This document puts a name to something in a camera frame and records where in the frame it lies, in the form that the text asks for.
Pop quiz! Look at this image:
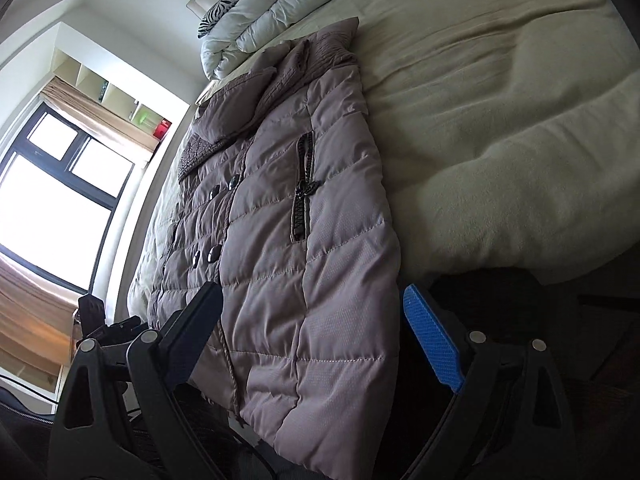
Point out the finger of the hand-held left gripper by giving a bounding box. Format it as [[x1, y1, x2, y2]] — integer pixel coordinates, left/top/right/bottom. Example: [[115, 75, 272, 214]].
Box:
[[76, 295, 108, 337]]

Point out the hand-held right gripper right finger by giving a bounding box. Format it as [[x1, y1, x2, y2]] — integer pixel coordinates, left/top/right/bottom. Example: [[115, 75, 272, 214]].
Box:
[[400, 284, 578, 480]]

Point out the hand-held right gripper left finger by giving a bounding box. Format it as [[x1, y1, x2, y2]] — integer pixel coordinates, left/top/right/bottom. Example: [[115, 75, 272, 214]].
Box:
[[52, 282, 223, 480]]

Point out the mauve quilted hooded jacket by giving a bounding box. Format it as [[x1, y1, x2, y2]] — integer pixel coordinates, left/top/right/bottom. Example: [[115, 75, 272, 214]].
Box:
[[147, 16, 403, 466]]

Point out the beige curtain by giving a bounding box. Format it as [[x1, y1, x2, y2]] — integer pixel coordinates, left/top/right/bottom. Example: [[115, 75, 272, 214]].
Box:
[[0, 252, 82, 377], [37, 80, 162, 162]]

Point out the black framed window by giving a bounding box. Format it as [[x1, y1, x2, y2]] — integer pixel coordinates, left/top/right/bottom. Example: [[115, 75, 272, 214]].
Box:
[[0, 100, 137, 297]]

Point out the bed with beige sheet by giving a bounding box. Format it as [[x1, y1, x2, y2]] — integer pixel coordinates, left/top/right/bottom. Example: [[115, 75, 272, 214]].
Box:
[[127, 0, 640, 326]]

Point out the white folded duvet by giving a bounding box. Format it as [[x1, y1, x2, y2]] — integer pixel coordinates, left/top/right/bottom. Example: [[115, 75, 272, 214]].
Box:
[[200, 0, 383, 81]]

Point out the white wall shelf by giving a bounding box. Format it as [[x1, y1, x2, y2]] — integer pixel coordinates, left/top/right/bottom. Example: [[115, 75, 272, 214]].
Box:
[[52, 50, 174, 153]]

